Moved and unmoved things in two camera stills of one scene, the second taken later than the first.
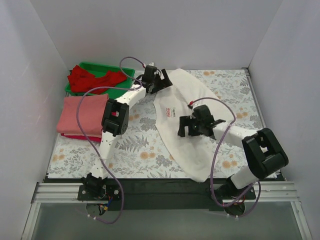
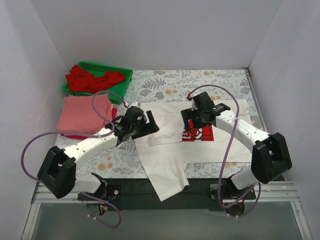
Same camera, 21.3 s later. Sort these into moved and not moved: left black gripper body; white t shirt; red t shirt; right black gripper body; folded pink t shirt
Moved: left black gripper body; white t shirt
Not moved: right black gripper body; folded pink t shirt; red t shirt
